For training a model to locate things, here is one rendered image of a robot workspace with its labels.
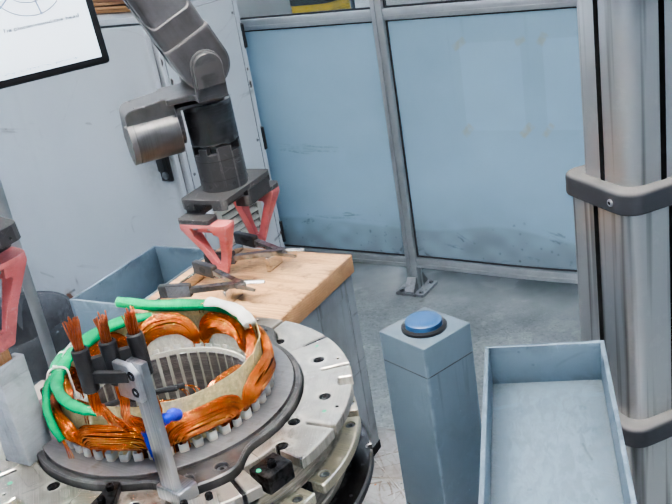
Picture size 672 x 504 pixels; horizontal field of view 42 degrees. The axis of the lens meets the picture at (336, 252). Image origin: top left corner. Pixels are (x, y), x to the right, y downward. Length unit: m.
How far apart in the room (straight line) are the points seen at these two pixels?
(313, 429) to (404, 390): 0.28
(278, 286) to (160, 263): 0.27
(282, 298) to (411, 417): 0.20
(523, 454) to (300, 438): 0.19
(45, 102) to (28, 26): 1.61
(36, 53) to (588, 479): 1.34
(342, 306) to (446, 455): 0.22
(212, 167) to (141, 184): 2.14
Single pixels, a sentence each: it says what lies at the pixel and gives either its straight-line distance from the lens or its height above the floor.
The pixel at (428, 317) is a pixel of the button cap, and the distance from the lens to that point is 0.95.
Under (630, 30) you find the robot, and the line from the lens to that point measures 0.85.
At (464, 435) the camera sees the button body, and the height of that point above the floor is 0.90.
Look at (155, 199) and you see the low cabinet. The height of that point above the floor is 0.57.
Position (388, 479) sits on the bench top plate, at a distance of 1.17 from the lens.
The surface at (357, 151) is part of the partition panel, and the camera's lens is 3.32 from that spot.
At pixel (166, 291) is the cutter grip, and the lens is 1.03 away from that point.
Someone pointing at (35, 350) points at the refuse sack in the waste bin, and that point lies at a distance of 2.35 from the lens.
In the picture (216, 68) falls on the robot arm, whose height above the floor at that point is 1.32.
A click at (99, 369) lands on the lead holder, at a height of 1.21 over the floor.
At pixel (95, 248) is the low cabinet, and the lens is 3.49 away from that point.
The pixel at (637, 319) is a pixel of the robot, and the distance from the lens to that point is 0.93.
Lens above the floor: 1.49
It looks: 22 degrees down
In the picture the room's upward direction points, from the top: 10 degrees counter-clockwise
